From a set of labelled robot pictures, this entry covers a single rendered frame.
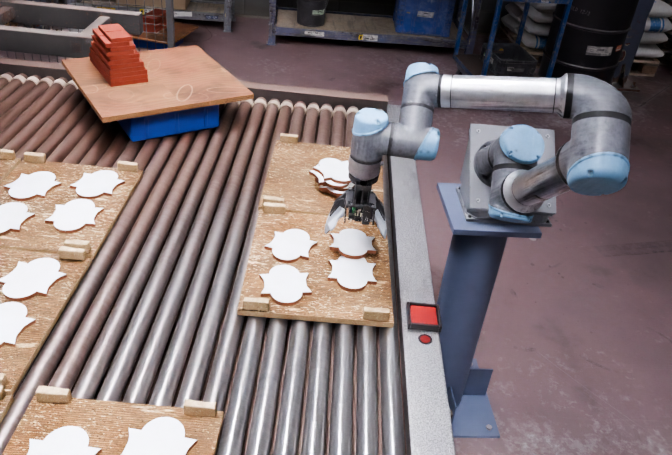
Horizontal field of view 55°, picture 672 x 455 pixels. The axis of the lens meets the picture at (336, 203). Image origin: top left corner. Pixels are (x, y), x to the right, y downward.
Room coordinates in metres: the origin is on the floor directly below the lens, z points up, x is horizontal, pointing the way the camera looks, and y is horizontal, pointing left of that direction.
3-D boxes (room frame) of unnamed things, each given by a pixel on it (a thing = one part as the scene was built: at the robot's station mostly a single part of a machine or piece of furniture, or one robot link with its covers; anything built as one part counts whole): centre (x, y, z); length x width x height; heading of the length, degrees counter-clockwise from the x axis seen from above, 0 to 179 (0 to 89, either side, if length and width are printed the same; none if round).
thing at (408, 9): (5.94, -0.60, 0.32); 0.50 x 0.41 x 0.37; 92
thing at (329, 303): (1.29, 0.03, 0.93); 0.41 x 0.35 x 0.02; 2
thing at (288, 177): (1.70, 0.04, 0.93); 0.41 x 0.35 x 0.02; 1
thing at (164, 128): (2.02, 0.63, 0.97); 0.31 x 0.31 x 0.10; 36
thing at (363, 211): (1.32, -0.06, 1.11); 0.09 x 0.08 x 0.12; 2
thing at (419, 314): (1.13, -0.23, 0.92); 0.06 x 0.06 x 0.01; 1
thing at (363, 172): (1.33, -0.06, 1.20); 0.08 x 0.08 x 0.05
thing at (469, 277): (1.74, -0.47, 0.44); 0.38 x 0.38 x 0.87; 6
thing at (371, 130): (1.32, -0.06, 1.27); 0.09 x 0.08 x 0.11; 86
